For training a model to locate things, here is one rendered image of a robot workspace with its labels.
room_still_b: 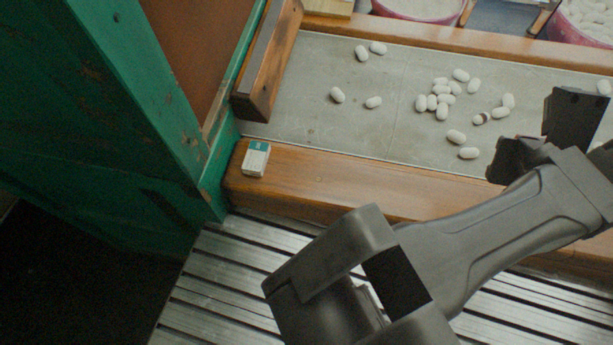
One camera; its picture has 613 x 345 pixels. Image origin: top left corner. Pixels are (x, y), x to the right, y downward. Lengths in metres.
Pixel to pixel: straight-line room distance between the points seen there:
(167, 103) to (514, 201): 0.36
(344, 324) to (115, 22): 0.30
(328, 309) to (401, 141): 0.50
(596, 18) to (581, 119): 0.66
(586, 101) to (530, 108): 0.38
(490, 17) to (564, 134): 0.67
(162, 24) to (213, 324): 0.47
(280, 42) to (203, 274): 0.45
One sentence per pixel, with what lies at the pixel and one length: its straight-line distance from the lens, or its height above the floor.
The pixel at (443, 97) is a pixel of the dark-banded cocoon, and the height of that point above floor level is 0.76.
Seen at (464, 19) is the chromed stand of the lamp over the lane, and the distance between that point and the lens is 0.91.
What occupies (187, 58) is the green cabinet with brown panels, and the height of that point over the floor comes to 0.98.
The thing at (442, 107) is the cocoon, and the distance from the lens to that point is 0.76.
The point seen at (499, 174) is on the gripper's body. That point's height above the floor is 0.90.
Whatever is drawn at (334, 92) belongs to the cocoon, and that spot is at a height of 0.76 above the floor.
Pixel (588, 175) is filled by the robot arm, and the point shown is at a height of 1.06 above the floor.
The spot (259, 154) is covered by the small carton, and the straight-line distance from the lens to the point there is 0.63.
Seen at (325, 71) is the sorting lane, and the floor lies 0.74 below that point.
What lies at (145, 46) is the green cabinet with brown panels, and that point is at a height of 1.07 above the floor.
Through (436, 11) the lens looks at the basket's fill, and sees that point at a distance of 0.99.
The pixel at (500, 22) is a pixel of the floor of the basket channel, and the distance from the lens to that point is 1.11.
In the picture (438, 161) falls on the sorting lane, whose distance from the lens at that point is 0.71.
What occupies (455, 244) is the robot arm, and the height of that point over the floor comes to 1.11.
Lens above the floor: 1.33
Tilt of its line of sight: 63 degrees down
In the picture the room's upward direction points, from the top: straight up
